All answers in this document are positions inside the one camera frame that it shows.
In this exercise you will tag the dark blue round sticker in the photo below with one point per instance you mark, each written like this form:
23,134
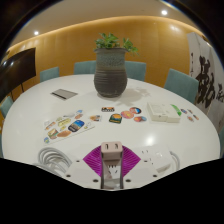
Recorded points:
135,110

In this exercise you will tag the black television screen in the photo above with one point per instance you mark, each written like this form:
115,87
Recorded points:
16,70

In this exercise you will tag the black rectangular sticker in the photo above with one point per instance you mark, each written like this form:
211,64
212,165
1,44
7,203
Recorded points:
107,109

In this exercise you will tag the teal chairs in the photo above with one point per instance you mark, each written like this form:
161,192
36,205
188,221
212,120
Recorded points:
181,85

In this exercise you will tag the dark square sunset sticker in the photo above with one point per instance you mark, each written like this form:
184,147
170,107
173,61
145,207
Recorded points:
115,118

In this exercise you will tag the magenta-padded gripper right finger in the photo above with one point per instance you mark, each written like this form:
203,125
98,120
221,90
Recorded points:
130,163

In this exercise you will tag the orange and blue round sticker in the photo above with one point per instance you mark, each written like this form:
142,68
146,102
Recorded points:
140,118

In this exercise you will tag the potted plant in grey vase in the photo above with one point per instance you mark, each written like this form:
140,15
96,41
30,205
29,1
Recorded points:
110,76

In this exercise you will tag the small pale sticker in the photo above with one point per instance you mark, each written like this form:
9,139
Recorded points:
95,118

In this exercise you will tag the white calligraphy folding screen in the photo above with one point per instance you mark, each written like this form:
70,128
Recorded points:
206,83

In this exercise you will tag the white power strip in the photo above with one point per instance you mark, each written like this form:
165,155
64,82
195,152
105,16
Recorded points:
153,158

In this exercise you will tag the white flat box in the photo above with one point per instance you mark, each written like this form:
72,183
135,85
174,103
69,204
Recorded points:
160,112

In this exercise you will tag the pink round sticker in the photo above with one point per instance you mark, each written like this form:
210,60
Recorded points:
127,114

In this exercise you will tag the small round sticker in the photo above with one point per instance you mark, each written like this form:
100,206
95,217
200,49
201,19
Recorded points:
190,118
190,111
184,111
196,117

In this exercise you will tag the recessed ceiling light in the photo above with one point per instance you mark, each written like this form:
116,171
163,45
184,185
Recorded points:
36,33
164,12

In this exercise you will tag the small white charger block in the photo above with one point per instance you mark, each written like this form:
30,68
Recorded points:
112,149

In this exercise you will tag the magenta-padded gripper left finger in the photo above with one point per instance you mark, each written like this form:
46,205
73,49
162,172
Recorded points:
93,163

